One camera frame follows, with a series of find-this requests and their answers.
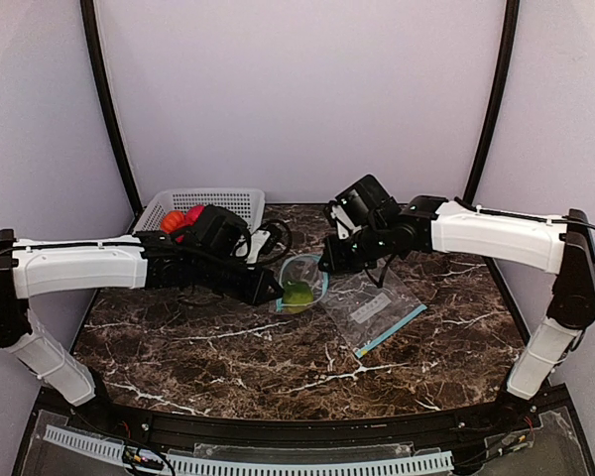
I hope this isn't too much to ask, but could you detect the clear zip bag yellow slider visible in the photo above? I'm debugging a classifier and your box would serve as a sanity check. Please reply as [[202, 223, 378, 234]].
[[270, 254, 329, 314]]

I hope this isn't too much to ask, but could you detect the green toy avocado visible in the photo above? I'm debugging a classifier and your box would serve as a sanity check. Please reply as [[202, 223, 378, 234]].
[[283, 281, 314, 306]]

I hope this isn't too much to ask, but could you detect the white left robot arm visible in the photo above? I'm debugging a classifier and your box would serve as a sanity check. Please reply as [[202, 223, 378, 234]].
[[0, 205, 284, 407]]

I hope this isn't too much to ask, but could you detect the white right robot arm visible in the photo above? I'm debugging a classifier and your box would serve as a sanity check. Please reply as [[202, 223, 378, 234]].
[[319, 175, 595, 401]]

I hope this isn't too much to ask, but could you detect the clear zip bag blue zipper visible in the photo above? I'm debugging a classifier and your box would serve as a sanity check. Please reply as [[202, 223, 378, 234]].
[[320, 259, 426, 359]]

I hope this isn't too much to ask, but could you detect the white perforated plastic basket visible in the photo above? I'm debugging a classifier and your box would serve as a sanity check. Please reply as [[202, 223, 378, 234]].
[[132, 187, 265, 232]]

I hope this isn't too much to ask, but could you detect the pink toy fruit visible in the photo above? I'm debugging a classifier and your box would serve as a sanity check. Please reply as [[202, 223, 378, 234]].
[[184, 205, 205, 226]]

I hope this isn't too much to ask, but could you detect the orange toy pumpkin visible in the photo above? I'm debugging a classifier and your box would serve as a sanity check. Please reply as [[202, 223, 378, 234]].
[[160, 210, 185, 234]]

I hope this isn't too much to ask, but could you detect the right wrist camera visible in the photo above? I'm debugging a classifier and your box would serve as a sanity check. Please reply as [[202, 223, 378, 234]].
[[324, 198, 367, 240]]

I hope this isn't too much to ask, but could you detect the black front frame rail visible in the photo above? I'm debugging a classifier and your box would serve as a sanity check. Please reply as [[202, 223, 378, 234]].
[[56, 404, 526, 448]]

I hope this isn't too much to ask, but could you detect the white slotted cable duct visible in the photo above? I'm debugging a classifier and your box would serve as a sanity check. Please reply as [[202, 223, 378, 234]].
[[43, 424, 454, 475]]

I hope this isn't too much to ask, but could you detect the right black frame post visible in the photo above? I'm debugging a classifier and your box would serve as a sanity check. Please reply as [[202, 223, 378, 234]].
[[462, 0, 521, 204]]

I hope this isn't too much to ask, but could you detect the black frame post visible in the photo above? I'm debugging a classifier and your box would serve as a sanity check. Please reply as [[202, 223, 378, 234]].
[[462, 0, 521, 204], [79, 0, 143, 218]]

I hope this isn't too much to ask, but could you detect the left black frame post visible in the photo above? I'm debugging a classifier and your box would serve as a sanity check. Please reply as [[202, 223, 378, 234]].
[[79, 0, 143, 218]]

